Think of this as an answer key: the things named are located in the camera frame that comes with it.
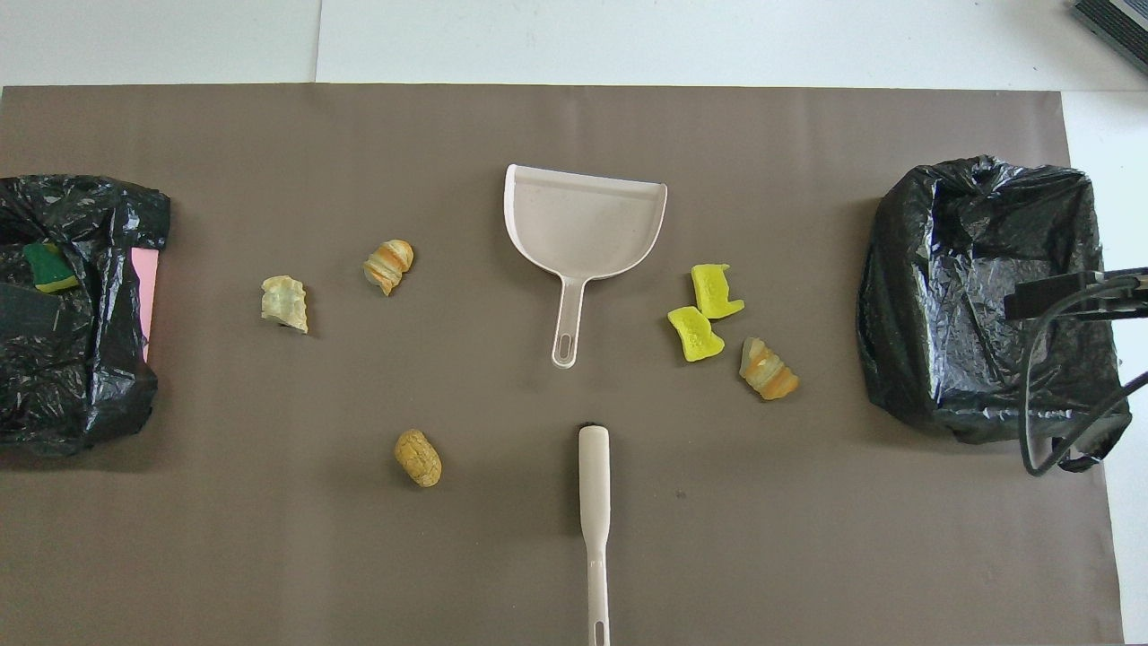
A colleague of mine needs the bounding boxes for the pale toy croissant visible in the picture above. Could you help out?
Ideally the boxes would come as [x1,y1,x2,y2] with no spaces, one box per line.
[260,275,309,335]

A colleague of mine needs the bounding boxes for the orange striped toy croissant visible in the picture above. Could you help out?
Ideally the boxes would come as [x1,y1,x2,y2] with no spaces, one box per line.
[739,337,801,401]
[363,239,415,297]

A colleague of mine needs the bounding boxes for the yellow foam piece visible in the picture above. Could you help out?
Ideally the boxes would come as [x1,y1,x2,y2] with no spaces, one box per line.
[691,263,746,320]
[667,306,726,363]

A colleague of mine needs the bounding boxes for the brown toy bread loaf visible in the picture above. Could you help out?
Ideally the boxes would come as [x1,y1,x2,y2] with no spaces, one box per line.
[394,429,443,488]

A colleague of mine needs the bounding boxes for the beige plastic dustpan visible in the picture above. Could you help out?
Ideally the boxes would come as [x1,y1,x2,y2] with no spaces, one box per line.
[503,163,669,370]

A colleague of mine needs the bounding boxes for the beige hand brush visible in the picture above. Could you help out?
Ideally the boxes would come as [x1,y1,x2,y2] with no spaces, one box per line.
[578,422,613,646]

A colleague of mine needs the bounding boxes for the black plastic trash bag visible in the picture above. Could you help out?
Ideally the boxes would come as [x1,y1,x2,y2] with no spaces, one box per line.
[857,155,1133,474]
[0,174,171,456]

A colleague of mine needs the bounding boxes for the pink plastic bin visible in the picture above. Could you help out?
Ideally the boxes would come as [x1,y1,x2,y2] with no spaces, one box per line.
[131,248,161,364]

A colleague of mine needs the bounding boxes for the green yellow sponge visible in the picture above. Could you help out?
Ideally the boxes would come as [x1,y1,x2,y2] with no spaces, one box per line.
[22,242,80,294]

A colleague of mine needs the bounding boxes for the dark ribbed device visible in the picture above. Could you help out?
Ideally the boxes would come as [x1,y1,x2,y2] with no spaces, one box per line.
[1072,0,1148,77]

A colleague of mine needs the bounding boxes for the brown paper table mat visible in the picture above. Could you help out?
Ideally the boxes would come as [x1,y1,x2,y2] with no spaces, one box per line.
[0,84,1124,646]

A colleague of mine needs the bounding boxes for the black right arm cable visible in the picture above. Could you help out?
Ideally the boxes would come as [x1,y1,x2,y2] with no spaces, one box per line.
[1021,272,1148,477]

